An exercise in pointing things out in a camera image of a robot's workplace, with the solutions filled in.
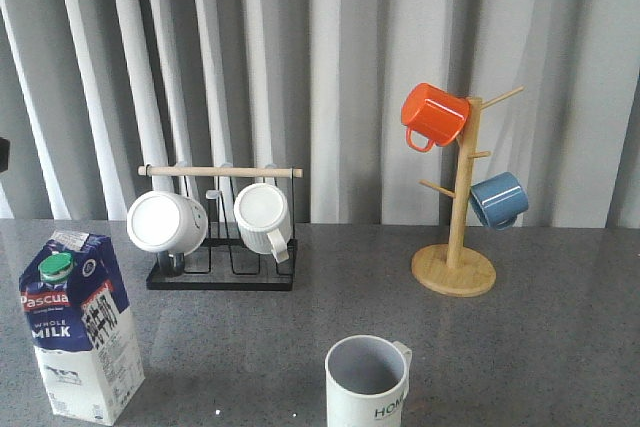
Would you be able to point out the white ribbed hanging mug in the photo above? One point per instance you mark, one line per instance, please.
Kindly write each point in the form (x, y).
(262, 215)

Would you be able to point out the orange enamel mug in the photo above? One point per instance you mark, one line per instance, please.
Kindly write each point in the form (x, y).
(432, 117)

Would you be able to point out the blue white milk carton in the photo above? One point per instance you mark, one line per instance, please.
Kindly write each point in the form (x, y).
(82, 326)

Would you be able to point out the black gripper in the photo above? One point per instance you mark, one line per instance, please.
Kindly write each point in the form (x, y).
(4, 154)

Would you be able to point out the wooden mug tree stand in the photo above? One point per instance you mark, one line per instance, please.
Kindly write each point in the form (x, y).
(453, 269)

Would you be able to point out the grey white curtain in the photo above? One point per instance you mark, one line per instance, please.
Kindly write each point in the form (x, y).
(93, 89)

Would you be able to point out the white HOME mug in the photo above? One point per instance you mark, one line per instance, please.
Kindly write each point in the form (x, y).
(367, 381)

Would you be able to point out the white smooth hanging mug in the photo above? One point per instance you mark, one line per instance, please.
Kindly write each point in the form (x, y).
(168, 224)

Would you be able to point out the blue enamel mug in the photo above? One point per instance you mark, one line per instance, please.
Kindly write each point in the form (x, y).
(498, 201)

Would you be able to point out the black wire mug rack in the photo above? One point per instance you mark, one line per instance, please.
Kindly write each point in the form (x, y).
(223, 262)

